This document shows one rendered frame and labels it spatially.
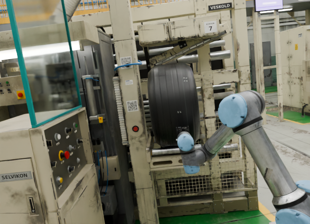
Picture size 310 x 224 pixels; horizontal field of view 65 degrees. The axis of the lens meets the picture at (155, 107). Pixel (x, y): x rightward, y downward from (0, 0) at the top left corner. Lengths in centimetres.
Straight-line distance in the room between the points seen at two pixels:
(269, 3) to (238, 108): 491
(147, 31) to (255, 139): 124
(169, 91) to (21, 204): 92
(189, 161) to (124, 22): 97
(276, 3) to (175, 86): 455
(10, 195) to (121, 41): 105
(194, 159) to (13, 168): 79
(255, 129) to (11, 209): 105
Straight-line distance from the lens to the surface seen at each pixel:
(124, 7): 168
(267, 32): 1289
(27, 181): 119
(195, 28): 191
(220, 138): 118
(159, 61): 201
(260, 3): 564
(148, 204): 188
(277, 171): 95
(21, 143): 114
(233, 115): 92
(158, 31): 189
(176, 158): 162
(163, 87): 145
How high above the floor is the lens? 144
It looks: 9 degrees down
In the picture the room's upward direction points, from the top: 7 degrees counter-clockwise
